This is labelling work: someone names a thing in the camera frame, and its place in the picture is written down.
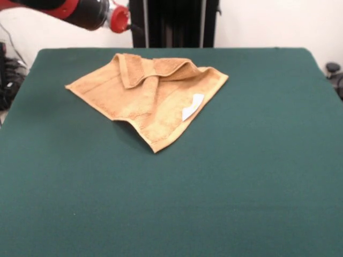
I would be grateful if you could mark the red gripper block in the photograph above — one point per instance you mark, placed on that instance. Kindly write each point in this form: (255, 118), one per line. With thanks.
(119, 18)

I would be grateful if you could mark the tan terry towel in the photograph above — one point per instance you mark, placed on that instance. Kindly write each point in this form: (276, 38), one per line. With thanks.
(150, 107)

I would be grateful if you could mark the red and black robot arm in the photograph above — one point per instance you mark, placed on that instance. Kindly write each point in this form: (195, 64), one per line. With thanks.
(67, 10)

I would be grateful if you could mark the black equipment pile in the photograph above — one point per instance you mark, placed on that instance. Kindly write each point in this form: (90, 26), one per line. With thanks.
(10, 80)

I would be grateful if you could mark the dark green table cloth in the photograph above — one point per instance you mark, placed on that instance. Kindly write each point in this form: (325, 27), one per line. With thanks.
(241, 187)

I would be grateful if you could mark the dark stand base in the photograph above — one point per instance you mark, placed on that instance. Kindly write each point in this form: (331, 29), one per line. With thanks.
(335, 77)

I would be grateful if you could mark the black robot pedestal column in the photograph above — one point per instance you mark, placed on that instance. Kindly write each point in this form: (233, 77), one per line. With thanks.
(174, 24)

